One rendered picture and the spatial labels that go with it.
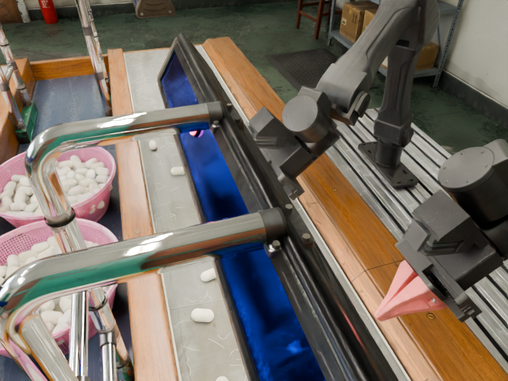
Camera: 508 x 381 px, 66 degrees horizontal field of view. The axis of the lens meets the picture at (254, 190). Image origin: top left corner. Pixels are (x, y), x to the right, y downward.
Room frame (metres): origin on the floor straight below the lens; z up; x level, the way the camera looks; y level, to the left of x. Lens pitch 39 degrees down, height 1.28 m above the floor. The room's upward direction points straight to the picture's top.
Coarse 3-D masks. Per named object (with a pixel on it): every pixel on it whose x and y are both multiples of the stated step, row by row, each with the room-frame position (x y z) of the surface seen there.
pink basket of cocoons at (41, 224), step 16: (32, 224) 0.53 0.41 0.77; (80, 224) 0.54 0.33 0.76; (96, 224) 0.53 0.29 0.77; (0, 240) 0.49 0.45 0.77; (16, 240) 0.50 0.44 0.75; (32, 240) 0.51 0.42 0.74; (96, 240) 0.52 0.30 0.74; (112, 240) 0.49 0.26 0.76; (112, 288) 0.38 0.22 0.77; (112, 304) 0.41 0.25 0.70; (64, 336) 0.31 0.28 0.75; (0, 352) 0.28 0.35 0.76; (64, 352) 0.32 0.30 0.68
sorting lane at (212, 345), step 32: (128, 64) 1.38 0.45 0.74; (160, 64) 1.38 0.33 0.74; (160, 96) 1.12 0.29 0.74; (160, 160) 0.78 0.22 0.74; (160, 192) 0.66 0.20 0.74; (160, 224) 0.56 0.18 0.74; (192, 224) 0.56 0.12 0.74; (192, 288) 0.41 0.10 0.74; (352, 288) 0.41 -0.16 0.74; (192, 320) 0.35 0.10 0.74; (224, 320) 0.35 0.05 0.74; (192, 352) 0.29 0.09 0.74; (224, 352) 0.29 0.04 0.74; (384, 352) 0.29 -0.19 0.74
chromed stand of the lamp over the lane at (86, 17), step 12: (84, 0) 1.05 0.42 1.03; (84, 12) 1.04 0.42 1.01; (84, 24) 1.04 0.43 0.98; (96, 36) 1.19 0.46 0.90; (96, 48) 1.05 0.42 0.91; (96, 60) 1.04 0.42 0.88; (96, 72) 1.04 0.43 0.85; (108, 84) 1.19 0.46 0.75; (108, 96) 1.05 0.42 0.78; (108, 108) 1.04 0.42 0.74
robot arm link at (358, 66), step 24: (384, 0) 0.75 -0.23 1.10; (408, 0) 0.74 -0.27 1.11; (432, 0) 0.75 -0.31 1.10; (384, 24) 0.70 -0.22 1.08; (408, 24) 0.73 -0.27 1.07; (432, 24) 0.78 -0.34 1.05; (360, 48) 0.67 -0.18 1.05; (384, 48) 0.68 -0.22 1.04; (336, 72) 0.63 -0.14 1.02; (360, 72) 0.62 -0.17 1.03; (336, 96) 0.59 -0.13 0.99
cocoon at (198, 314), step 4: (196, 308) 0.36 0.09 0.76; (200, 308) 0.36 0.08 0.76; (192, 312) 0.35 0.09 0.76; (196, 312) 0.35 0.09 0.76; (200, 312) 0.35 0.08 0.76; (204, 312) 0.35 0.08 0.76; (208, 312) 0.35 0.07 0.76; (212, 312) 0.35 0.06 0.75; (192, 316) 0.34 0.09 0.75; (196, 316) 0.34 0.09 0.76; (200, 316) 0.34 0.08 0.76; (204, 316) 0.34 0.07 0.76; (208, 316) 0.34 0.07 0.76; (212, 316) 0.35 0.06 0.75; (196, 320) 0.34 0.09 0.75; (200, 320) 0.34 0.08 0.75; (204, 320) 0.34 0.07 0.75; (208, 320) 0.34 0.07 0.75
